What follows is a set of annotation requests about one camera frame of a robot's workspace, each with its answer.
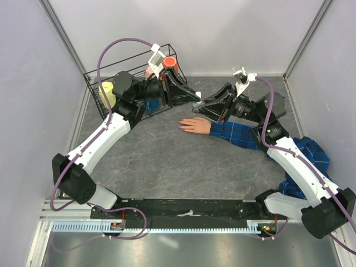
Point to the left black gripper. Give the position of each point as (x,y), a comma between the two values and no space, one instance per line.
(173,93)

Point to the nail polish bottle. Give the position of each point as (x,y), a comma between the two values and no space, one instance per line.
(197,104)

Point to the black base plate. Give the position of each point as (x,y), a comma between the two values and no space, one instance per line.
(196,212)

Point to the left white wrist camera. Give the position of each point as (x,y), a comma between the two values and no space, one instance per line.
(156,63)

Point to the white nail polish cap brush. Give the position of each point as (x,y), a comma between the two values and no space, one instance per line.
(198,94)

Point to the black wire dish rack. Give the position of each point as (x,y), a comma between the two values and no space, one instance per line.
(136,64)

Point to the blue plaid sleeve forearm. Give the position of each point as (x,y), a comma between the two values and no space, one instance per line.
(235,133)

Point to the light blue cable duct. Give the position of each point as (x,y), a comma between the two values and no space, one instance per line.
(247,227)

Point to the blue item in rack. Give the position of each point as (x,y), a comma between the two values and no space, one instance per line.
(151,105)

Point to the orange mug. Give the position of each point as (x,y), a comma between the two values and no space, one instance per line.
(169,62)

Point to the pink mug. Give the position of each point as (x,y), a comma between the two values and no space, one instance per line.
(148,72)

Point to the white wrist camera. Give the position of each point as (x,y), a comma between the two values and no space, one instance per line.
(156,63)
(243,79)

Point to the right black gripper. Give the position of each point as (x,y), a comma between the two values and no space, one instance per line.
(214,108)

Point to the mannequin hand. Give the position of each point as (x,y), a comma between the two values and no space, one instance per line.
(196,125)

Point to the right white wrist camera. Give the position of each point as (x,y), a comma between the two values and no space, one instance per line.
(243,79)

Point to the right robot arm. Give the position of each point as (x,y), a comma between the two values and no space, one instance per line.
(326,207)

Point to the yellow faceted mug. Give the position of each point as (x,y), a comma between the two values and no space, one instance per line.
(107,87)

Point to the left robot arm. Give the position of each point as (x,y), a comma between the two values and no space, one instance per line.
(72,173)

